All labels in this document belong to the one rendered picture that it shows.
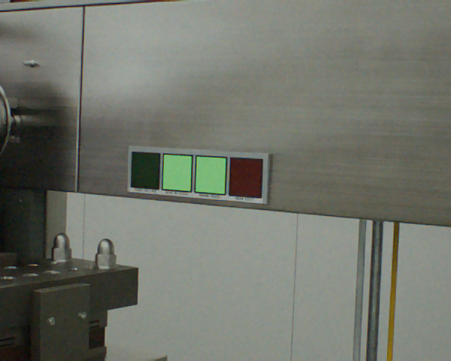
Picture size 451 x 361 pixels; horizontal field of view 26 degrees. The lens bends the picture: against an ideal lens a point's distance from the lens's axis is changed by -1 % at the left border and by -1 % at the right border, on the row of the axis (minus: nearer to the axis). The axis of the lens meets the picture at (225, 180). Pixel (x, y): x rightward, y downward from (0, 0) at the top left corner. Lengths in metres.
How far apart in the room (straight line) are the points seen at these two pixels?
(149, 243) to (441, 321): 1.43
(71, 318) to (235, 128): 0.36
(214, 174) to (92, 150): 0.24
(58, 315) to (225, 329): 2.92
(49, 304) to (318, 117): 0.45
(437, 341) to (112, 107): 2.49
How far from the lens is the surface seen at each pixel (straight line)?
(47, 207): 1.85
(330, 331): 4.01
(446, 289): 3.77
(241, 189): 1.37
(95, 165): 1.54
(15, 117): 1.66
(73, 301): 1.41
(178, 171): 1.43
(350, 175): 1.29
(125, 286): 1.52
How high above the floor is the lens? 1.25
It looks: 3 degrees down
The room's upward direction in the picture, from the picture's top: 2 degrees clockwise
